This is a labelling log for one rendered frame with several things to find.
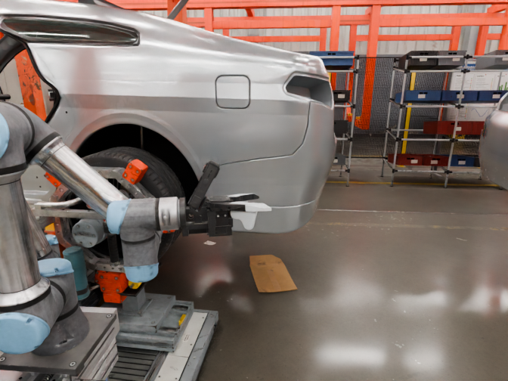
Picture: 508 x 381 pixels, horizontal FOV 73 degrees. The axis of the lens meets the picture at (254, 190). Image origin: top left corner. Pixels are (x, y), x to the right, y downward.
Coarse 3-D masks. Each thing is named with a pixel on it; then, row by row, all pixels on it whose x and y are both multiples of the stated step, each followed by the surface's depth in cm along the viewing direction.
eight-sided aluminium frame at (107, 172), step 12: (96, 168) 165; (108, 168) 164; (120, 168) 163; (120, 180) 160; (60, 192) 167; (132, 192) 161; (144, 192) 165; (60, 228) 173; (60, 240) 175; (72, 240) 179; (84, 252) 181; (96, 264) 176; (108, 264) 176; (120, 264) 176
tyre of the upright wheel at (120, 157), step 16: (96, 160) 168; (112, 160) 167; (128, 160) 167; (144, 160) 175; (160, 160) 185; (144, 176) 167; (160, 176) 173; (176, 176) 187; (160, 192) 168; (176, 192) 180; (160, 256) 180
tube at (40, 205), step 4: (68, 200) 150; (72, 200) 151; (76, 200) 153; (80, 200) 154; (36, 204) 148; (40, 204) 148; (44, 204) 148; (48, 204) 148; (52, 204) 148; (56, 204) 148; (60, 204) 148; (64, 204) 148; (68, 204) 149; (72, 204) 151; (36, 208) 149; (40, 208) 149; (44, 208) 150
